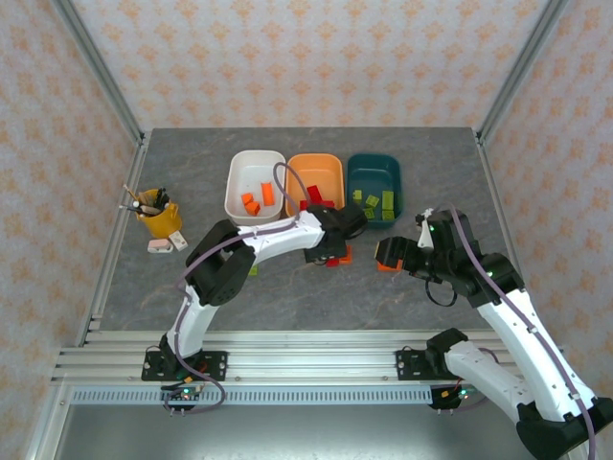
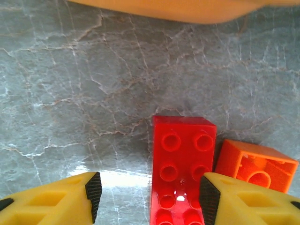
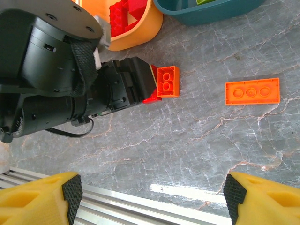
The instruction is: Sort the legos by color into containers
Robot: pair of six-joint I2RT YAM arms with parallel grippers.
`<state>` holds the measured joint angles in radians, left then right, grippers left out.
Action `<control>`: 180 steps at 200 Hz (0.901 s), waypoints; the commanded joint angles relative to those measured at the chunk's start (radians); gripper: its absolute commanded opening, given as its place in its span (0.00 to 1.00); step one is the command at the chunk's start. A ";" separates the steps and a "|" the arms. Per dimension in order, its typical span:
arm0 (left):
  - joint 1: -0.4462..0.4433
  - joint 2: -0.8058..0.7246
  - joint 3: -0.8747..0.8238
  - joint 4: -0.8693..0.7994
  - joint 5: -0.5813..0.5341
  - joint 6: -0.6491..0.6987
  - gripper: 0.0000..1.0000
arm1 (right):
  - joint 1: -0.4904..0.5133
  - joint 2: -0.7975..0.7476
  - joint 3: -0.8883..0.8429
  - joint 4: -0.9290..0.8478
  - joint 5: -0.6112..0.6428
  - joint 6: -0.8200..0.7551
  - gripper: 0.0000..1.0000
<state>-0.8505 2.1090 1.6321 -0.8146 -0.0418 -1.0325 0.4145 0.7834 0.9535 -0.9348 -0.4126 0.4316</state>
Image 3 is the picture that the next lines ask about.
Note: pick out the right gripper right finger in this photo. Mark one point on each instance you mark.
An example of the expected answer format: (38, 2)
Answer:
(269, 204)

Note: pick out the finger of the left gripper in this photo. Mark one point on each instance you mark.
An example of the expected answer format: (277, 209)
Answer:
(143, 79)

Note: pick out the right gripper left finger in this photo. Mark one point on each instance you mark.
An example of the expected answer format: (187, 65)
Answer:
(30, 201)

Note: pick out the red long lego brick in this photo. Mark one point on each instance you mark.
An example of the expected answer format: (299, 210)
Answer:
(138, 5)
(153, 99)
(117, 21)

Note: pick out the green square lego brick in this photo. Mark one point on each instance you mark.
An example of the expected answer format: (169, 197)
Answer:
(205, 1)

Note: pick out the orange medium lego brick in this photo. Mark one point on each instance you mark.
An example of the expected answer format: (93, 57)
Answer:
(168, 82)

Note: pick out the orange plastic container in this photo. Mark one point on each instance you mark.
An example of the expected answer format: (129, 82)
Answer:
(145, 30)

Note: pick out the teal plastic container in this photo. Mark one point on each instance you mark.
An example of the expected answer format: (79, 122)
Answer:
(211, 14)

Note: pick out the orange long flat lego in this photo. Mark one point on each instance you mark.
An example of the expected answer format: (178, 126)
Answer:
(252, 91)

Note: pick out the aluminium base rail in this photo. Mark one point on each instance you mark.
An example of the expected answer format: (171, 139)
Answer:
(117, 208)

